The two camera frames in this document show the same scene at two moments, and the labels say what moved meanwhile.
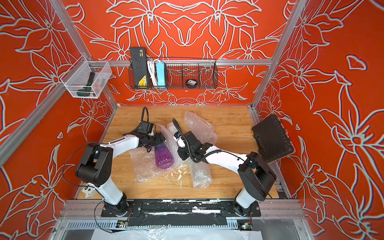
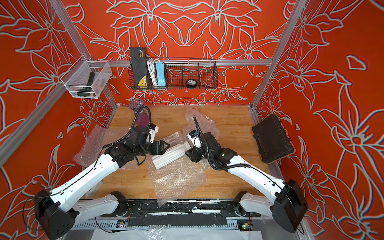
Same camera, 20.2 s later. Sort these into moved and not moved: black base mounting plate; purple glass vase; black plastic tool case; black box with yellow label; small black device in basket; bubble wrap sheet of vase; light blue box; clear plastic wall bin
Moved: bubble wrap sheet of vase; purple glass vase
Not moved: small black device in basket; clear plastic wall bin; light blue box; black box with yellow label; black plastic tool case; black base mounting plate
